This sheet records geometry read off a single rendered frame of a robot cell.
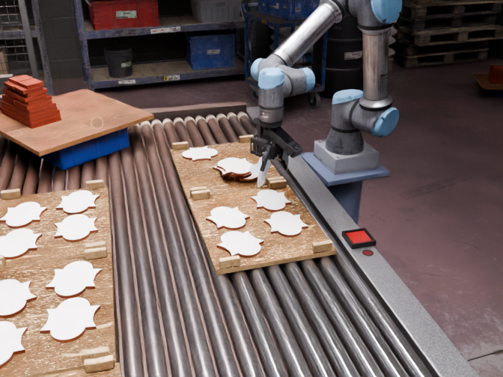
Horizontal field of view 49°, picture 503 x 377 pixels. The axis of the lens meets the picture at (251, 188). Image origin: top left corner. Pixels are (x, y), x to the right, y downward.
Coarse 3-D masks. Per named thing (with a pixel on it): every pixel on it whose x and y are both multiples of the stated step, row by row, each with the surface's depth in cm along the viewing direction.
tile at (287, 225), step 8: (272, 216) 168; (280, 216) 168; (288, 216) 168; (296, 216) 168; (272, 224) 164; (280, 224) 164; (288, 224) 164; (296, 224) 164; (304, 224) 164; (272, 232) 161; (280, 232) 161; (288, 232) 161; (296, 232) 161
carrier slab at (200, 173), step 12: (216, 144) 220; (228, 144) 220; (240, 144) 220; (252, 144) 220; (180, 156) 209; (216, 156) 209; (228, 156) 209; (240, 156) 209; (252, 156) 209; (180, 168) 200; (192, 168) 200; (204, 168) 200; (180, 180) 192; (192, 180) 192; (204, 180) 192; (216, 180) 192; (216, 192) 184; (228, 192) 184
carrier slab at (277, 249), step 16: (240, 192) 184; (256, 192) 184; (288, 192) 184; (192, 208) 175; (208, 208) 175; (240, 208) 175; (256, 208) 175; (288, 208) 175; (304, 208) 175; (208, 224) 166; (256, 224) 166; (208, 240) 158; (272, 240) 158; (288, 240) 158; (304, 240) 158; (320, 240) 158; (224, 256) 152; (256, 256) 152; (272, 256) 152; (288, 256) 152; (304, 256) 152; (320, 256) 154; (224, 272) 147
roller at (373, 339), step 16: (240, 128) 239; (336, 272) 148; (336, 288) 143; (352, 304) 136; (352, 320) 134; (368, 320) 131; (368, 336) 127; (384, 352) 122; (384, 368) 119; (400, 368) 118
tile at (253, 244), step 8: (232, 232) 161; (248, 232) 161; (224, 240) 157; (232, 240) 157; (240, 240) 157; (248, 240) 157; (256, 240) 157; (224, 248) 154; (232, 248) 153; (240, 248) 153; (248, 248) 153; (256, 248) 153; (240, 256) 151; (248, 256) 151
